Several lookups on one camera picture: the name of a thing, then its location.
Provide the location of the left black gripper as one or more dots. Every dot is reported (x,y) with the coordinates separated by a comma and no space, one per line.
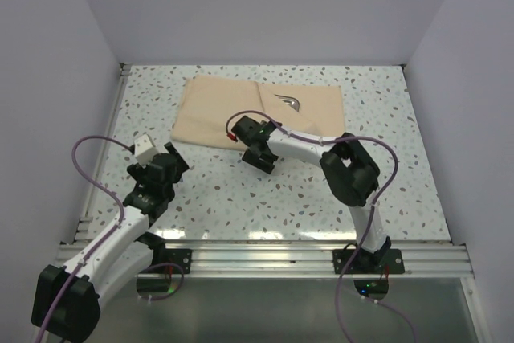
(137,173)

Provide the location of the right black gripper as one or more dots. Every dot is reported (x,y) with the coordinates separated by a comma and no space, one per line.
(266,163)

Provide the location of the beige cloth wrap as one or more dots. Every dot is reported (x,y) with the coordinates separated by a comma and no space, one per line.
(208,102)

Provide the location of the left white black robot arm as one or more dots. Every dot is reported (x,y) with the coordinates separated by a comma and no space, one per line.
(69,299)

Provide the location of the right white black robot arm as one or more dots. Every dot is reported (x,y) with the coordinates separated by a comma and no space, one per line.
(351,173)

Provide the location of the steel instrument tray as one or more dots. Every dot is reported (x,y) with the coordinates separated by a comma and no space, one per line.
(290,101)

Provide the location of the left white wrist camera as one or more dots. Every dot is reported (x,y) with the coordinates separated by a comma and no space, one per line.
(144,149)

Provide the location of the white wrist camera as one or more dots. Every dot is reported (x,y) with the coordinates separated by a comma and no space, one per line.
(144,149)
(232,137)

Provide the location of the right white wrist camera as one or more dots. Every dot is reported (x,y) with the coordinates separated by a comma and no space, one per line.
(232,137)

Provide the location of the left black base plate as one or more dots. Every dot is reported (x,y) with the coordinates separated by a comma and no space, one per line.
(179,259)

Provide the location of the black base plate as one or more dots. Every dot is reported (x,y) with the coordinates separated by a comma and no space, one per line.
(385,261)
(179,259)

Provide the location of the aluminium front rail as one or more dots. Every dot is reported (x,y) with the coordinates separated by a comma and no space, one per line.
(313,260)

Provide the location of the aluminium rail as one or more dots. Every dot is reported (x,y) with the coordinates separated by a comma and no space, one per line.
(81,234)
(313,260)

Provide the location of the aluminium left side rail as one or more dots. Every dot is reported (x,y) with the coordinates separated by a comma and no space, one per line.
(81,234)

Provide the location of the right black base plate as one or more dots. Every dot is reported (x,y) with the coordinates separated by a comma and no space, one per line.
(385,261)

